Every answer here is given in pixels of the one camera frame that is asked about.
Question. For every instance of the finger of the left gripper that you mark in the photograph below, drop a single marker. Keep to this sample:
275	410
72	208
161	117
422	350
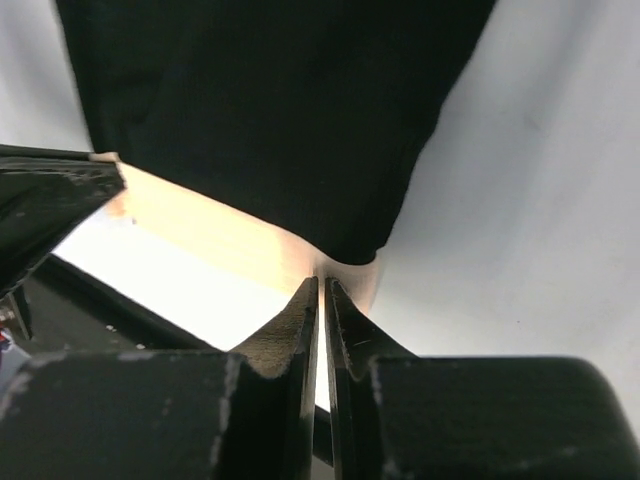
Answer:
45	195

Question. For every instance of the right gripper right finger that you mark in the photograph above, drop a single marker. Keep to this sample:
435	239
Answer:
397	415

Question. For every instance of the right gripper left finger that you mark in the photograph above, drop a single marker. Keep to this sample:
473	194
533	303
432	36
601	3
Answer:
150	414

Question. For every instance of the black underwear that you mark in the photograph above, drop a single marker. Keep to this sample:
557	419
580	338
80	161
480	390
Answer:
275	139

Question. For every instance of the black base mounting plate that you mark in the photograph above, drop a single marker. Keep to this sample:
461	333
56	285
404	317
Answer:
73	312

